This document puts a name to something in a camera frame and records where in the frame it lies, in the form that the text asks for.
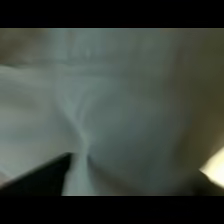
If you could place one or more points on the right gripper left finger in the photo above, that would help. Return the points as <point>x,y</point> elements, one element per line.
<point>43,181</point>

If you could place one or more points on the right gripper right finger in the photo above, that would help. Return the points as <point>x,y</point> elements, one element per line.
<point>208,186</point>

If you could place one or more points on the white garment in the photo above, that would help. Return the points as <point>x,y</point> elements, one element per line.
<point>126,116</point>

